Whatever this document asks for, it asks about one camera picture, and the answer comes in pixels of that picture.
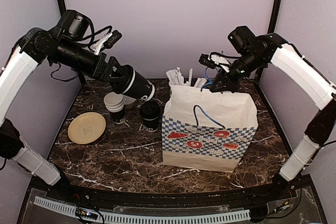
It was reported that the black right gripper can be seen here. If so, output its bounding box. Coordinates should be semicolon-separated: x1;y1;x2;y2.
209;50;265;93

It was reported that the black coffee cup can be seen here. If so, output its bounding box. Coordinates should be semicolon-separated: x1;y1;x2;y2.
110;65;155;101
140;101;161;132

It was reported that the stack of paper cups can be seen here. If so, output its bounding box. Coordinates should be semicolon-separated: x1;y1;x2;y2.
103;92;125;124

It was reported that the checkered paper bag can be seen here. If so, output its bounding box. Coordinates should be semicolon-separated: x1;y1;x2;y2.
161;85;258;173

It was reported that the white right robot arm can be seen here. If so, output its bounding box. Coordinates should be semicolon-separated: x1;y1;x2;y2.
206;30;335;200

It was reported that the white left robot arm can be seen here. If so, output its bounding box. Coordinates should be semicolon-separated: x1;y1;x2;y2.
1;25;135;201

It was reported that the white ceramic bowl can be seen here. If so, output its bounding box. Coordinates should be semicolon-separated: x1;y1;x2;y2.
123;95;136;110

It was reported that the bundle of wrapped straws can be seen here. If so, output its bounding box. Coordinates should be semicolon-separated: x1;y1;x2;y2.
166;67;207;88

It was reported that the beige round plate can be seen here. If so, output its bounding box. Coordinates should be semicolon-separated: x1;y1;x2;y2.
68;112;106;145

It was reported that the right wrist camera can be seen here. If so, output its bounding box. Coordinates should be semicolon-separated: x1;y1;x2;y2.
228;26;256;54

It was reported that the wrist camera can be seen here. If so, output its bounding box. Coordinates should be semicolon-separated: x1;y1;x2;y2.
228;26;256;54
56;9;90;41

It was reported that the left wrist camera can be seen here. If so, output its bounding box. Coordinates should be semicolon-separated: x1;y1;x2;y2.
56;9;90;41

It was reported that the black front rail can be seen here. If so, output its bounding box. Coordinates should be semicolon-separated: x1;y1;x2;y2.
47;182;297;209

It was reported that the white slotted cable duct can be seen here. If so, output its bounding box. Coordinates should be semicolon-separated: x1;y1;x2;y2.
33;196;250;223

